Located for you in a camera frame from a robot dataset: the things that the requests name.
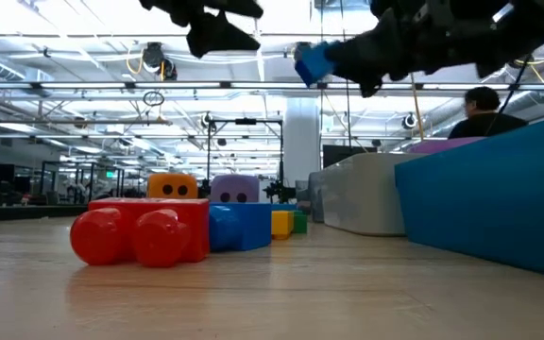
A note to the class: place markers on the purple foam die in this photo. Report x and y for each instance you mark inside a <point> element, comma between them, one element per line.
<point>248,186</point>

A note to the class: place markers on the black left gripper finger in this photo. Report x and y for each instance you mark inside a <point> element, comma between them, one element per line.
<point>220,40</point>
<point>239,7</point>

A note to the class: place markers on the yellow-orange translucent brick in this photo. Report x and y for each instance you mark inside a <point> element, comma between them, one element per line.
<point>282,224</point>

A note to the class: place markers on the green four-stud brick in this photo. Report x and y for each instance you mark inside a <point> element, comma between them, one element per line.
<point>300,223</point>

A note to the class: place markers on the person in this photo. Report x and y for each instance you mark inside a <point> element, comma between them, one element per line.
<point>484,124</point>

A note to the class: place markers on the orange foam die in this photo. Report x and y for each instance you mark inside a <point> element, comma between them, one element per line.
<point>158,181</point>

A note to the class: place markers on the smoky translucent plastic bin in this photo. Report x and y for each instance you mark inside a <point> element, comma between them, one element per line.
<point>311,198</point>

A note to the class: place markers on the purple plastic bucket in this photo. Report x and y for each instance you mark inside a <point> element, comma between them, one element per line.
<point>437,145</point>

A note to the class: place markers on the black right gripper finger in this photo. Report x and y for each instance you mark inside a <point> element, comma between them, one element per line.
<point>373,80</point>
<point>371,47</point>

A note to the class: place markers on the teal plastic bin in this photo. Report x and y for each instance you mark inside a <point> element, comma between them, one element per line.
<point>489,203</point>

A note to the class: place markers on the white square column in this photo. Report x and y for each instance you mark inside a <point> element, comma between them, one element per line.
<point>302,141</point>

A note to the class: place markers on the white plastic bin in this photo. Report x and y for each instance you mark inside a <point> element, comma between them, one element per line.
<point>362,198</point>

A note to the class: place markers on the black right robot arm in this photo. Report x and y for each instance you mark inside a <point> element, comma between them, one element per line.
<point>536,23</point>

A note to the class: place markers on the red two-stud block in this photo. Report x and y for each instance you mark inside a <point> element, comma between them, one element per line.
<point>177,226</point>

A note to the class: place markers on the blue toy block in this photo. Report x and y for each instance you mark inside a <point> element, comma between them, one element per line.
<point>312,63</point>

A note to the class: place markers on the large blue block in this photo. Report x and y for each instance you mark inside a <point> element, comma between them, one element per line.
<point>248,226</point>

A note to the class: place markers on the black device on stand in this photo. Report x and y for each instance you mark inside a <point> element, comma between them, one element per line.
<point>279,192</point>

